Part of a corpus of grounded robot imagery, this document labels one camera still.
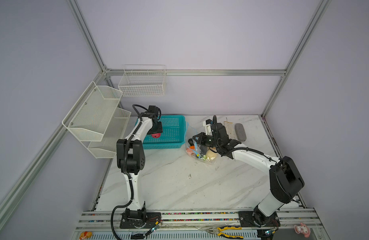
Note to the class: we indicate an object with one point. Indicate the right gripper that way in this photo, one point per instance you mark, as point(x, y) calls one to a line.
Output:
point(201, 136)

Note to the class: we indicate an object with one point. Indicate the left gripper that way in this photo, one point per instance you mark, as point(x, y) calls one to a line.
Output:
point(159, 129)

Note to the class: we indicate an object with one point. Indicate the black toy avocado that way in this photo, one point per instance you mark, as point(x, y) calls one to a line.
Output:
point(202, 149)

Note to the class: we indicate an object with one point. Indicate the clear zip bag blue zipper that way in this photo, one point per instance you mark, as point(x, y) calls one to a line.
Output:
point(197, 151)

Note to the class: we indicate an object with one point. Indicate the red orange toy fruit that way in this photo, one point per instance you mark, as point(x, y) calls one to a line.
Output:
point(189, 151)

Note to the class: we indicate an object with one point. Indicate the cream toy pear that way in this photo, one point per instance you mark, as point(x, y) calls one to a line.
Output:
point(210, 155)

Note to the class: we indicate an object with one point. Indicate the pink toy fruit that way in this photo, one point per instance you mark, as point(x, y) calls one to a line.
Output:
point(157, 135)

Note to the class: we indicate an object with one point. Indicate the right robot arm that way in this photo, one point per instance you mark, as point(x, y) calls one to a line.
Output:
point(285, 180)

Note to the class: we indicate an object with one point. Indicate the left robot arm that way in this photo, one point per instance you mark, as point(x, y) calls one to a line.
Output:
point(131, 160)

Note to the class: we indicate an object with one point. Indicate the teal plastic basket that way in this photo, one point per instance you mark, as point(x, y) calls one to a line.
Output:
point(172, 137)

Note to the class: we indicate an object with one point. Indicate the white work glove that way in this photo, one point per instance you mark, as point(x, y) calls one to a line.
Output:
point(230, 129)

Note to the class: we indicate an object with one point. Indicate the grey oval stone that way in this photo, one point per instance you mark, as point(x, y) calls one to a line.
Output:
point(240, 132)

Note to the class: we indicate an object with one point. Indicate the white mesh shelf lower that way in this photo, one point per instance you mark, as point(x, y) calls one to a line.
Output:
point(106, 148)

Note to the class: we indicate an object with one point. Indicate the white mesh shelf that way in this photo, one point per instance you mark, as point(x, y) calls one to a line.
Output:
point(90, 117)
point(106, 148)

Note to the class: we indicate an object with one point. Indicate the white mesh shelf upper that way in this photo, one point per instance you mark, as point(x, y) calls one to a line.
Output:
point(90, 117)

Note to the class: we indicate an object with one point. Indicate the pink toy figure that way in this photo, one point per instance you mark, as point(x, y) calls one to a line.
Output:
point(302, 229)

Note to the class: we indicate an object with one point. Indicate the yellow toy figure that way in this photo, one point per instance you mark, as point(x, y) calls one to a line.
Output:
point(85, 235)

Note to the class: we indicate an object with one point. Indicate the white wire basket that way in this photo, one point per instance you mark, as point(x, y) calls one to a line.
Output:
point(143, 81)

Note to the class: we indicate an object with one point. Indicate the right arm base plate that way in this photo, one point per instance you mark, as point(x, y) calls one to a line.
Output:
point(247, 219)

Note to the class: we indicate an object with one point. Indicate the yellow handled pliers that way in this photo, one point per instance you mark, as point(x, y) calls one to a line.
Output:
point(221, 232)

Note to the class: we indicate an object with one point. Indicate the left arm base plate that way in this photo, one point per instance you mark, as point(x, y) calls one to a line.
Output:
point(139, 220)

